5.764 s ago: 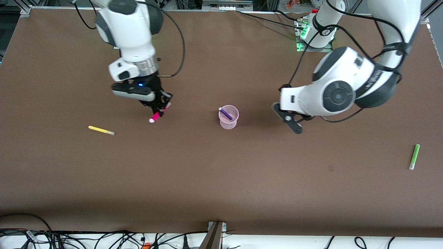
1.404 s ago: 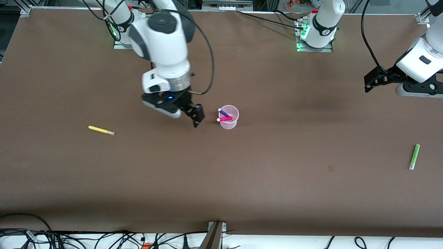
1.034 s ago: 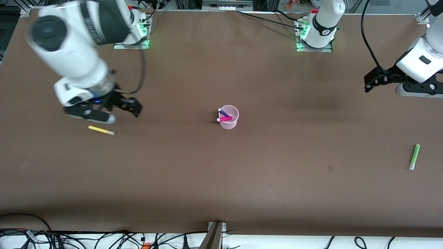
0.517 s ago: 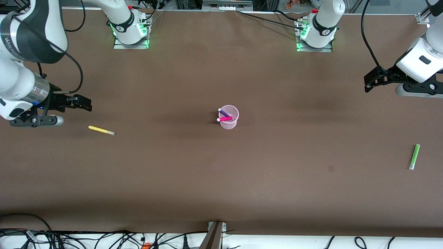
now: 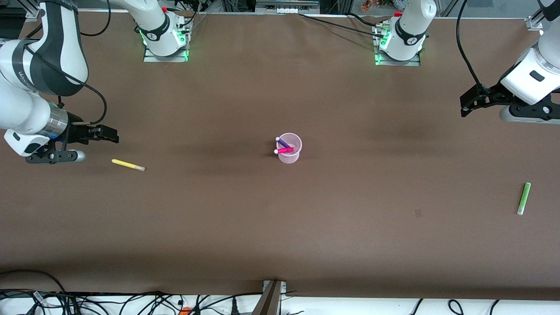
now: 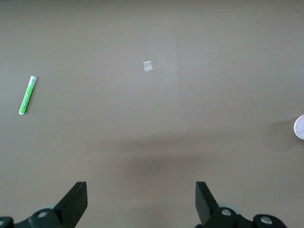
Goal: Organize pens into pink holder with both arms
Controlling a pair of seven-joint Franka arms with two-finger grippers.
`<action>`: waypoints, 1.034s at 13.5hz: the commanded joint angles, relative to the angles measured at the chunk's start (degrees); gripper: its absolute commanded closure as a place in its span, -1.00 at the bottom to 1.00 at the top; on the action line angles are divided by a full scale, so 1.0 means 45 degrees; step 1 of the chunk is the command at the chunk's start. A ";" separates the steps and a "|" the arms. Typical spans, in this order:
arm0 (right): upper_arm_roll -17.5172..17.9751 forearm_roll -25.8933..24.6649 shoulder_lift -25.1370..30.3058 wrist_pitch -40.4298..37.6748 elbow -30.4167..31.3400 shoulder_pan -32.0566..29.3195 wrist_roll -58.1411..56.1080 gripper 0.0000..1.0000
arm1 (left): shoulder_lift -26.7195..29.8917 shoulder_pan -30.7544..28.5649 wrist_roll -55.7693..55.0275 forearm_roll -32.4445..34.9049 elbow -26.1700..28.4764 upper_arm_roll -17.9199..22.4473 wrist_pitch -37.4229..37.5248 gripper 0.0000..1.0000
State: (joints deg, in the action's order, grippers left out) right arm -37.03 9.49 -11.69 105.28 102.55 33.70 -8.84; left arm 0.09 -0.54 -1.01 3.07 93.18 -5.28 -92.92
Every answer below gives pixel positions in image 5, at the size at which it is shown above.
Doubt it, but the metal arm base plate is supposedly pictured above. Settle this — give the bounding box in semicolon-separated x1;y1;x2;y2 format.
374;52;421;67
143;46;189;63

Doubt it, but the aluminium profile post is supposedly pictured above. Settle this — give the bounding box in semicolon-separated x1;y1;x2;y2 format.
252;280;287;315

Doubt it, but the long black cable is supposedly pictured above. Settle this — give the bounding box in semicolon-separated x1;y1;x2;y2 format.
299;13;385;38

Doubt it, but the yellow marker pen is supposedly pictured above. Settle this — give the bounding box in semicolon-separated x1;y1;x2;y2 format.
112;158;146;172

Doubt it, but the pink cup pen holder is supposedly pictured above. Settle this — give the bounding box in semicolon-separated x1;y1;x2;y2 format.
276;133;303;164

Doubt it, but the aluminium frame rail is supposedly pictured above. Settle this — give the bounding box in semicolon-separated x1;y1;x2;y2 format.
255;0;321;14

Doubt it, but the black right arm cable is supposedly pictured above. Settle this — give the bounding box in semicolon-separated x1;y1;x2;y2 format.
24;0;111;127

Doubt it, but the green marker pen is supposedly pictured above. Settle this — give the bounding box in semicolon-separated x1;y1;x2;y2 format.
517;182;532;216

